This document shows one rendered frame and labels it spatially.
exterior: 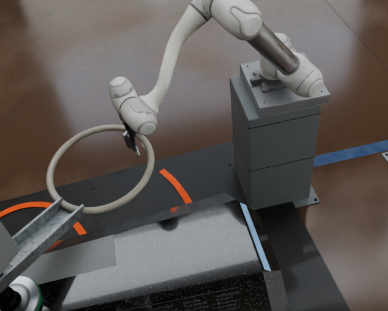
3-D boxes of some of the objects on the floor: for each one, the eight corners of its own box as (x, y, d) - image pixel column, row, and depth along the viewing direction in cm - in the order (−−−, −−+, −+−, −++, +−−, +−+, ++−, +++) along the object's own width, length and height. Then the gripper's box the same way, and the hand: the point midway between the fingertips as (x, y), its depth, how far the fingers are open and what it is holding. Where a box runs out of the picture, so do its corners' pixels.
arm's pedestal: (226, 165, 324) (218, 73, 267) (293, 150, 327) (300, 56, 270) (245, 219, 289) (241, 128, 232) (319, 202, 293) (334, 108, 235)
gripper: (137, 102, 208) (147, 136, 226) (110, 125, 200) (123, 159, 218) (148, 108, 204) (158, 142, 222) (121, 132, 197) (134, 166, 215)
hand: (139, 146), depth 218 cm, fingers closed on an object, 4 cm apart
